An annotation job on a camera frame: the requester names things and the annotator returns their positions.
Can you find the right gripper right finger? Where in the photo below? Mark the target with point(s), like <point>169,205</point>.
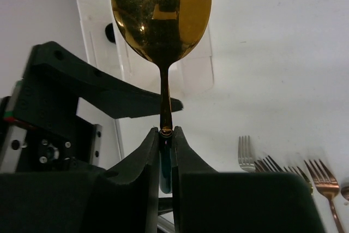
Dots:
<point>205,200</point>

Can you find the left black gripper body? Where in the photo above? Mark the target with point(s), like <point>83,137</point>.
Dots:
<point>41,132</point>

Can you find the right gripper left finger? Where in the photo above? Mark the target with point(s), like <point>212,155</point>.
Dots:
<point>123,198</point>

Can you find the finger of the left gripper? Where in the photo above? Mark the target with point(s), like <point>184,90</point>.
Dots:
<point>70,77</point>

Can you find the black spoon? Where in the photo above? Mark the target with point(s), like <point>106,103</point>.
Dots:
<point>109,32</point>

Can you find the gold spoon green handle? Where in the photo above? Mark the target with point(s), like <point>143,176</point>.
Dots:
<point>162,32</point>

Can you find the silver fork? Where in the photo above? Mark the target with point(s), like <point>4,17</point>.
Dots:
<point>245,155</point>

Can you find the rose gold fork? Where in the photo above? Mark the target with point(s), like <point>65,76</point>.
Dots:
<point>327,185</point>

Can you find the white divided utensil tray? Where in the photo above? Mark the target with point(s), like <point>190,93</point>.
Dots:
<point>188,77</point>

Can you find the small copper spoon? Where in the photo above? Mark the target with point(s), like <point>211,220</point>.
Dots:
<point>345,192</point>

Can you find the gold fork green handle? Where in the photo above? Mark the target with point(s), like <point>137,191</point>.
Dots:
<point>298,171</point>

